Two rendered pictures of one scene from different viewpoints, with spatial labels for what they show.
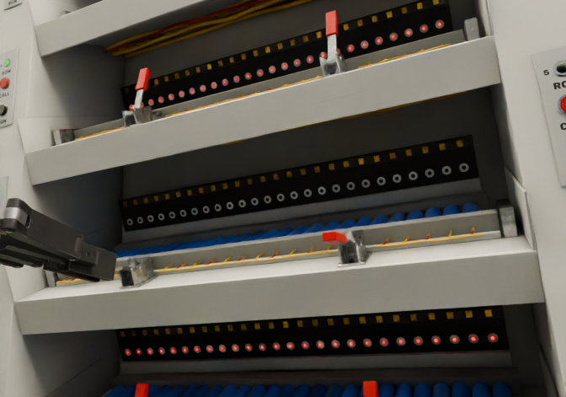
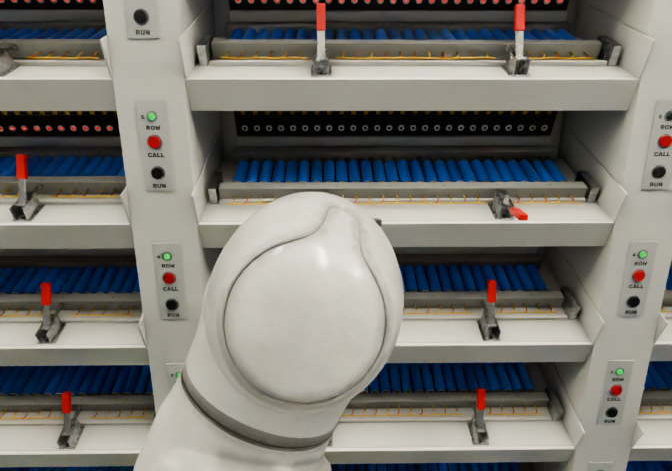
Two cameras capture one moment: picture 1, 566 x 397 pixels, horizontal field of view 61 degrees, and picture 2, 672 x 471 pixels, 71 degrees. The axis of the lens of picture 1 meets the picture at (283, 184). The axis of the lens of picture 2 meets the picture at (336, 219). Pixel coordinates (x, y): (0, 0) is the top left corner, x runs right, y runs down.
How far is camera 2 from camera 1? 48 cm
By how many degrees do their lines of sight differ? 38
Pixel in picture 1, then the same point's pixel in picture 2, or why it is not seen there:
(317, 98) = (504, 92)
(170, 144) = (362, 102)
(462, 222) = (566, 191)
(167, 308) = not seen: hidden behind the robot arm
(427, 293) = (546, 238)
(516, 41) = (651, 88)
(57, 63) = not seen: outside the picture
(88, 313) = not seen: hidden behind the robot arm
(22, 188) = (188, 117)
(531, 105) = (644, 136)
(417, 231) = (537, 192)
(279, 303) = (449, 238)
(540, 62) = (659, 108)
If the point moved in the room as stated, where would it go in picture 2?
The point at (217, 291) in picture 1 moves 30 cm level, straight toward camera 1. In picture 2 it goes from (405, 229) to (611, 312)
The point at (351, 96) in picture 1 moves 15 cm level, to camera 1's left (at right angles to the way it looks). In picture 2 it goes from (530, 97) to (438, 98)
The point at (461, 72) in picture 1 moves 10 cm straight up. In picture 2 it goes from (609, 98) to (621, 19)
